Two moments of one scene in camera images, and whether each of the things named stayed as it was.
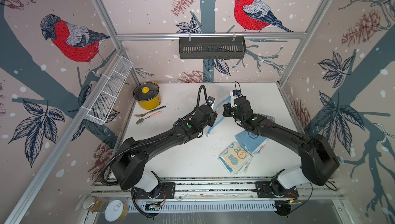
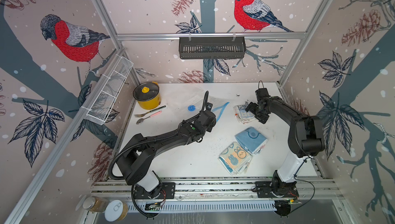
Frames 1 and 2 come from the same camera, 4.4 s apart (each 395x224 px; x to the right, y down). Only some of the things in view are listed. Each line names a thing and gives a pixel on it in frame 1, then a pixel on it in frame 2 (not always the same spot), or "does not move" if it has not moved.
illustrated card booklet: x=235 y=159 does not move
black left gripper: x=212 y=119 does not move
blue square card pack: x=251 y=141 does not move
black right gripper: x=227 y=109 -> x=251 y=106
